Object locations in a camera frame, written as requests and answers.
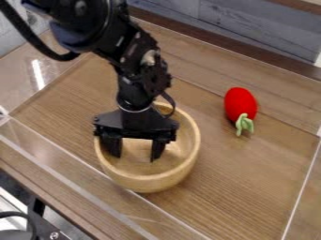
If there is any black table leg bracket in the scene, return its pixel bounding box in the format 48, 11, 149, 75
27, 197, 70, 240

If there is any clear acrylic tray wall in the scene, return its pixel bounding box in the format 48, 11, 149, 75
0, 115, 207, 240

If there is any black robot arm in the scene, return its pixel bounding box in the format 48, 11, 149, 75
0, 0, 179, 160

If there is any brown wooden bowl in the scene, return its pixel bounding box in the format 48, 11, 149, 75
93, 109, 200, 193

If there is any red plush strawberry toy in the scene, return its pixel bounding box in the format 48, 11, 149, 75
224, 87, 257, 136

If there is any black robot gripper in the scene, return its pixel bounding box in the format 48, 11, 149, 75
92, 105, 179, 161

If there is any black cable under table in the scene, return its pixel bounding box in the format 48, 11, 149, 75
0, 211, 38, 240

